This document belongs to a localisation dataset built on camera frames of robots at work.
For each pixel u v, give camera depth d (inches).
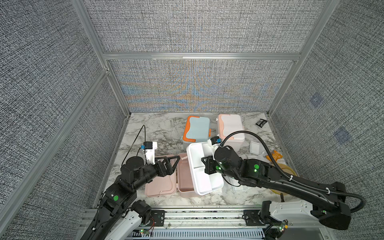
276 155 37.3
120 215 18.5
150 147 22.4
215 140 23.1
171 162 23.4
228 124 36.6
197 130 35.8
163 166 22.0
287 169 33.4
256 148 39.7
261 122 44.1
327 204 15.5
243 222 28.8
